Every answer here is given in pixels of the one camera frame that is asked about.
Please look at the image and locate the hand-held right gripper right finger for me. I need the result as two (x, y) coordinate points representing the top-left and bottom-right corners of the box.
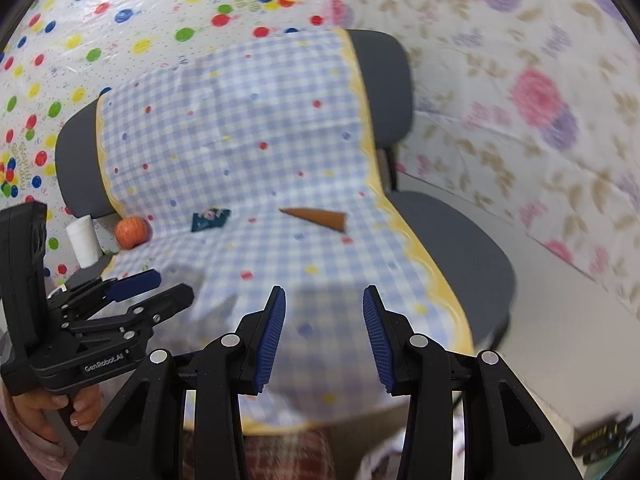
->
(362, 284), (583, 480)

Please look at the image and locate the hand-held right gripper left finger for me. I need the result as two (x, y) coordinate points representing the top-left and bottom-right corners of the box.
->
(62, 285), (287, 480)

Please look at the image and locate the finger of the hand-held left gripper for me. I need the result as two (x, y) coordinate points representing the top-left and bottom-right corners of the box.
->
(62, 283), (196, 348)
(47, 268), (162, 318)

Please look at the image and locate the person's left forearm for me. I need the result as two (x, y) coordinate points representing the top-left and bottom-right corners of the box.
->
(0, 390), (76, 480)

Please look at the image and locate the person's left hand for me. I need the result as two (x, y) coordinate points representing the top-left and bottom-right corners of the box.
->
(10, 389), (101, 443)

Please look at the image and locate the red apple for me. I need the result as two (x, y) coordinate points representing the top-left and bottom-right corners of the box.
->
(114, 216), (153, 250)

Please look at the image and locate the white paper cup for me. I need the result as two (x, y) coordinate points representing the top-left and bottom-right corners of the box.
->
(66, 214), (101, 268)

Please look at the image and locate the dark blue small wrapper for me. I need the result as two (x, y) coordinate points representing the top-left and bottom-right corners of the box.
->
(190, 207), (232, 233)

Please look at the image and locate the grey chair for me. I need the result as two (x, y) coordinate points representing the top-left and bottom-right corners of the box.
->
(54, 29), (517, 411)

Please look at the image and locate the person's plaid trouser leg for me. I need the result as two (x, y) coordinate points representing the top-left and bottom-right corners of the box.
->
(180, 422), (371, 480)

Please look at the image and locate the brown paper scrap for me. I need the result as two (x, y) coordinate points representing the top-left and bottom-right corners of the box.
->
(278, 207), (347, 235)

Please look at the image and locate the blue checkered cloth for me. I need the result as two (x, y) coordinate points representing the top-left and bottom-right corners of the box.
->
(95, 27), (476, 433)

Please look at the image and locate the polka dot wall sheet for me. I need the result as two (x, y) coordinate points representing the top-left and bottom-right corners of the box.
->
(0, 0), (351, 281)

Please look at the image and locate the floral wall sheet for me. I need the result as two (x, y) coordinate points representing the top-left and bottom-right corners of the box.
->
(325, 0), (640, 321)

